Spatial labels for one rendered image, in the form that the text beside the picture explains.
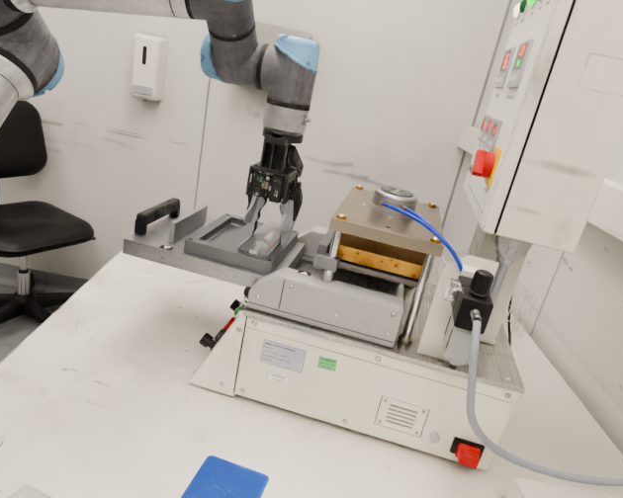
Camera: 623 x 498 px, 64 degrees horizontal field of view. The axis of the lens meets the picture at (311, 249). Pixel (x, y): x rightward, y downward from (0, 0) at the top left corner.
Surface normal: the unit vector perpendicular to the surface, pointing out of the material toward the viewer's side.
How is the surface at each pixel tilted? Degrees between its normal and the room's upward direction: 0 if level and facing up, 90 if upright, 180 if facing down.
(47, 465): 0
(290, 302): 90
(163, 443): 0
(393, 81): 90
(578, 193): 90
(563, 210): 90
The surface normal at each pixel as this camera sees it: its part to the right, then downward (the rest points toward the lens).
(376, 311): -0.21, 0.30
